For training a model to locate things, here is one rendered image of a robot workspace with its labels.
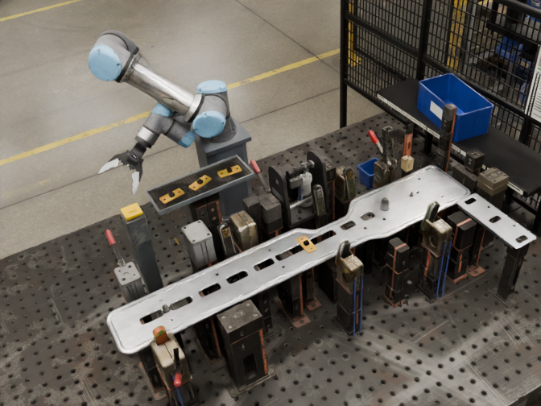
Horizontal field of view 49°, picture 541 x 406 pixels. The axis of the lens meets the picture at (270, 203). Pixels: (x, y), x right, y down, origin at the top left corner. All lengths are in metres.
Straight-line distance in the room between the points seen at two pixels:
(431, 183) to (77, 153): 2.94
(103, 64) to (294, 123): 2.54
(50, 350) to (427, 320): 1.38
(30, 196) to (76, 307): 1.95
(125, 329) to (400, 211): 1.04
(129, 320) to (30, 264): 0.88
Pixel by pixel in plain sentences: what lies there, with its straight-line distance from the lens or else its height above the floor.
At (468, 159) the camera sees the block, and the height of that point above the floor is 1.06.
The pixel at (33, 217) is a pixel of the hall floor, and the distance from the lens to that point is 4.15.
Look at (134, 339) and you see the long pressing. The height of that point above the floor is 1.00.
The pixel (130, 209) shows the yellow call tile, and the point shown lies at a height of 1.16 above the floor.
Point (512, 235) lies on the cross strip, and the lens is 2.19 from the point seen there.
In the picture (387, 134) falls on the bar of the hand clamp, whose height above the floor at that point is 1.19.
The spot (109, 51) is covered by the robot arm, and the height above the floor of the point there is 1.58.
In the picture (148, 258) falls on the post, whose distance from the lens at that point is 2.20.
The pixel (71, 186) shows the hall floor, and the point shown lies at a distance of 4.30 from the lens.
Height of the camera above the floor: 2.46
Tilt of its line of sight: 41 degrees down
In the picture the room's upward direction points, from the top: 5 degrees counter-clockwise
